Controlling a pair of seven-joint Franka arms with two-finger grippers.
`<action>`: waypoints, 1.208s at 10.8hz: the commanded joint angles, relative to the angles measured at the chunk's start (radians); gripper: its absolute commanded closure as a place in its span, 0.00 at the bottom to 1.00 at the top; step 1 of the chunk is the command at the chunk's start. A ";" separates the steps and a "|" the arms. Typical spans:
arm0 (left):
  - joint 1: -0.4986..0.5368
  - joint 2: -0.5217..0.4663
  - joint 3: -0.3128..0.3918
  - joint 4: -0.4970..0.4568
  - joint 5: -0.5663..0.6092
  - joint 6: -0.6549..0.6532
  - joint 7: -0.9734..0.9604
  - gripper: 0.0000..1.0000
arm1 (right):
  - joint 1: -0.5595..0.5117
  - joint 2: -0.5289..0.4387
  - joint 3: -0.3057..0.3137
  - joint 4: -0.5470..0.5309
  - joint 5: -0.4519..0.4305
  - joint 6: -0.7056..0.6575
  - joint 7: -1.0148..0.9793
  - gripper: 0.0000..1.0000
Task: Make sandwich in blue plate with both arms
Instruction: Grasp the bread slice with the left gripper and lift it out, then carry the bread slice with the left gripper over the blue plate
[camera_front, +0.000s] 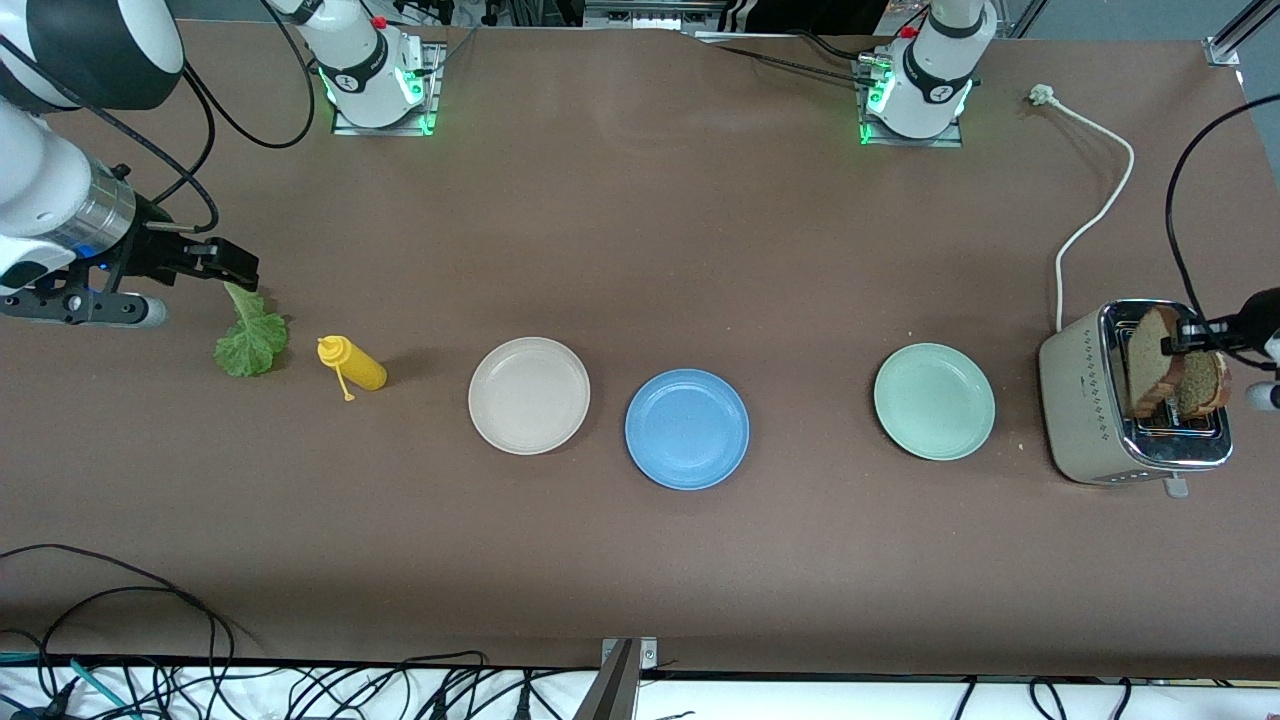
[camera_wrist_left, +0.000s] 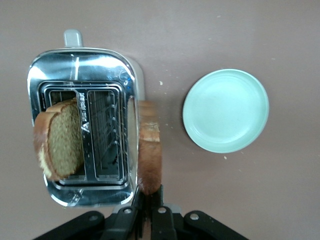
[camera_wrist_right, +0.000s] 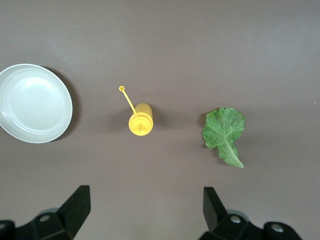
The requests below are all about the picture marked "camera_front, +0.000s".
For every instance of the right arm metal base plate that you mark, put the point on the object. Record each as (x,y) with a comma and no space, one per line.
(385,130)

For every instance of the yellow squeeze sauce bottle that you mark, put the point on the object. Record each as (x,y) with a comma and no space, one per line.
(360,368)

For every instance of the pale green round plate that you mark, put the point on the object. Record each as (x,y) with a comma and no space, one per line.
(934,402)

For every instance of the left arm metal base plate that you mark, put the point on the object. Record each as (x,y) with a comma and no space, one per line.
(910,143)

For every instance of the aluminium frame profile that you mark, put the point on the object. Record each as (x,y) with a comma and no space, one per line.
(1225,45)

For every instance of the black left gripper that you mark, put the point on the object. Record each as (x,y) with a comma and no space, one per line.
(1254,322)

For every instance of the green lettuce leaf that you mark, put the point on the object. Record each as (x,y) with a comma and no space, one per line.
(250,340)

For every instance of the beige chrome toaster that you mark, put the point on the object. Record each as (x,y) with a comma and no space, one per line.
(1075,400)

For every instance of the brown bread slice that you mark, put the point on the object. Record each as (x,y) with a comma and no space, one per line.
(1205,385)
(1145,360)

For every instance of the beige round plate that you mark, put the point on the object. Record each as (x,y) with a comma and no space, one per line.
(530,396)

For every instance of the blue round plate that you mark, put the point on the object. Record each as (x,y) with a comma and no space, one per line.
(687,430)

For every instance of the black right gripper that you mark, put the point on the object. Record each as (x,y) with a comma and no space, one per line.
(153,251)

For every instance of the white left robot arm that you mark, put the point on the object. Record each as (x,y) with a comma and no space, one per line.
(930,70)

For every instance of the metal frame beam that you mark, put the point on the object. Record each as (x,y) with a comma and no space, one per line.
(650,15)

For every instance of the metal table edge bracket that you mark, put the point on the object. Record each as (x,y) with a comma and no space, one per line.
(620,690)

